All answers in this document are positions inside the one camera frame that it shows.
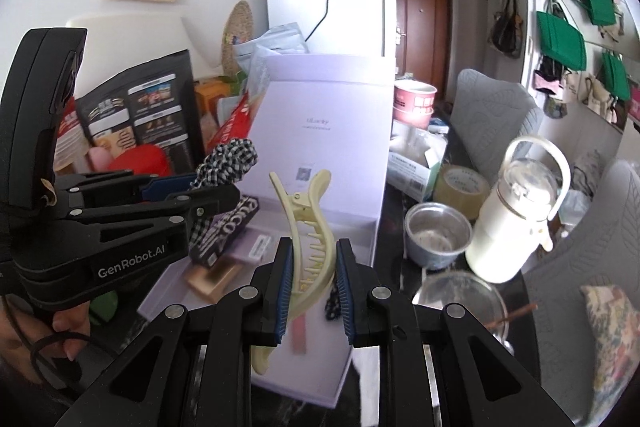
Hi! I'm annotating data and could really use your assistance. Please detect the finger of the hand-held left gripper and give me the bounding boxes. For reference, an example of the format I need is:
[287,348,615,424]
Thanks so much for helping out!
[52,183,244,254]
[55,173,199,204]

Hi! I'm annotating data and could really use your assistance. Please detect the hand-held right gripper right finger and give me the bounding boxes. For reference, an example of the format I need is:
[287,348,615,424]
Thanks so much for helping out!
[335,237,583,427]

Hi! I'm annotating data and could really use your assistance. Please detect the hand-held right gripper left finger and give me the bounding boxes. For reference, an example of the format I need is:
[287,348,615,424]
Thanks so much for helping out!
[55,237,296,427]

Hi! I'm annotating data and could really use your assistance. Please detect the black box with white print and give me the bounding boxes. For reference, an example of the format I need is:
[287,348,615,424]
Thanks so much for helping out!
[189,197,261,268]

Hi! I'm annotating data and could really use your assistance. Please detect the black white gingham scrunchie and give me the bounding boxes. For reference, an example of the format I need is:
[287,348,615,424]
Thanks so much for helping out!
[190,139,260,258]

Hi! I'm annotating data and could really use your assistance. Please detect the cream hair claw clip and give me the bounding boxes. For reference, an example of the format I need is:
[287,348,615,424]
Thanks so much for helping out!
[250,169,336,375]

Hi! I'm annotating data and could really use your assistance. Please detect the small gold box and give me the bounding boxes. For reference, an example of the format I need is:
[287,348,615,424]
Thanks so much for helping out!
[182,257,246,300]

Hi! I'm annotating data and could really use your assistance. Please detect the lavender gift box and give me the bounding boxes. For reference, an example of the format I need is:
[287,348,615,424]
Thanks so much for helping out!
[137,52,396,408]

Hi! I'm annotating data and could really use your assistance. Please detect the person's left hand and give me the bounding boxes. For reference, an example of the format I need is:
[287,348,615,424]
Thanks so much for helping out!
[0,296,96,389]

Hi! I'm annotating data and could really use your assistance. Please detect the red packet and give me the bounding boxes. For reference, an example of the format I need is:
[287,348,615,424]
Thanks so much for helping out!
[52,97,93,172]

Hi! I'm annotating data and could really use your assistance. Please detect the red canister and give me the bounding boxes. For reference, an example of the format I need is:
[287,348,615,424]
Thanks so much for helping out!
[107,144,171,176]

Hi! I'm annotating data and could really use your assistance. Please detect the red snack pouch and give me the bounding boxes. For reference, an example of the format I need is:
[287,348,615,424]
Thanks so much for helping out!
[205,94,251,152]

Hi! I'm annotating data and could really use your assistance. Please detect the black stand-up pouch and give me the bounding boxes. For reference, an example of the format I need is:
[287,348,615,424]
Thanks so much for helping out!
[75,49,196,172]

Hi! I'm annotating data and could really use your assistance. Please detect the orange box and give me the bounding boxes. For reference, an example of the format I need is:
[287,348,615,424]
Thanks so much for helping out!
[195,82,236,128]

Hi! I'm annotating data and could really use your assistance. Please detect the steel bowl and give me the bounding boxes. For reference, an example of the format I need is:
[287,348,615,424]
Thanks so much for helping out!
[404,202,473,270]

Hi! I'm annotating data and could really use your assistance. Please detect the glass mug with cartoon print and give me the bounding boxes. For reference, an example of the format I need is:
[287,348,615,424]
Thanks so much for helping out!
[412,271,511,353]

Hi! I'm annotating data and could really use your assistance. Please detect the white tissue box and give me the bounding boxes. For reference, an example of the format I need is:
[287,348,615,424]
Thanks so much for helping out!
[387,127,451,202]

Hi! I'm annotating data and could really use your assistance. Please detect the brown packing tape roll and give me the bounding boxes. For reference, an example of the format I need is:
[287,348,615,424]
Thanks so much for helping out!
[432,164,490,220]

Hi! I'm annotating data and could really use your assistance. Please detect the round woven mat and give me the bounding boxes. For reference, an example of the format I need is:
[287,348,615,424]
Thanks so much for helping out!
[222,1,254,78]

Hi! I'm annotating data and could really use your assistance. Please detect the thin stirring stick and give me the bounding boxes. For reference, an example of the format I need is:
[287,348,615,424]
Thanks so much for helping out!
[487,303,539,329]

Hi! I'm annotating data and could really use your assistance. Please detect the grey foil packets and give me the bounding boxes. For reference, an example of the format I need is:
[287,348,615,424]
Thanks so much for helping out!
[234,23,308,78]

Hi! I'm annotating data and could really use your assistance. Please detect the pink paper cups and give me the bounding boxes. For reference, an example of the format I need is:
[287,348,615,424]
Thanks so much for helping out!
[393,81,438,130]

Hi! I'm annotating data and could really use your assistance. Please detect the white fridge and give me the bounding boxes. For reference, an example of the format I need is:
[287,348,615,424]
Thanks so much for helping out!
[266,0,398,60]

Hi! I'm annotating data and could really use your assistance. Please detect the grey quilted chair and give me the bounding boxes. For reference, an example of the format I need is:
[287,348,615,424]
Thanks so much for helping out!
[525,159,640,427]
[452,69,543,185]

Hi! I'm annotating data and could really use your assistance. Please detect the brown door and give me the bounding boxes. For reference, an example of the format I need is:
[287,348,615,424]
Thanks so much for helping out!
[391,0,453,95]

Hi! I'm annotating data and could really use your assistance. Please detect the floral cushion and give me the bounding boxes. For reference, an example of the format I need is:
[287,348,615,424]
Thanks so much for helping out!
[580,284,640,418]

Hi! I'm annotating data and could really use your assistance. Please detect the dark hanging handbag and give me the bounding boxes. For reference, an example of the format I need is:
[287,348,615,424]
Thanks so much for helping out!
[489,0,525,58]

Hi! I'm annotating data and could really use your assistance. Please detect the cream bottle with handle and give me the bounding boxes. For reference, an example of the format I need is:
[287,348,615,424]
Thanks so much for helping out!
[465,136,572,284]

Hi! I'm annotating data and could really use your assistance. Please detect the black power cord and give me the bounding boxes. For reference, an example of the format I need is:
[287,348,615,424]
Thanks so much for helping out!
[305,0,341,42]

